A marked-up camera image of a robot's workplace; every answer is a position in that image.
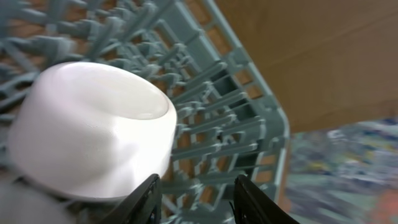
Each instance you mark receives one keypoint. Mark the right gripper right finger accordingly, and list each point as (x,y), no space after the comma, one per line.
(252,206)

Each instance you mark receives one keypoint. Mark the grey bowl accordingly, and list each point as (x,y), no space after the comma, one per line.
(92,131)

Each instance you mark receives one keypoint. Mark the grey dish rack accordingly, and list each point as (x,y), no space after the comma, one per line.
(228,119)

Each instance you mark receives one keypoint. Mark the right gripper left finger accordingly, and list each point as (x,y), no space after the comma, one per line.
(142,206)

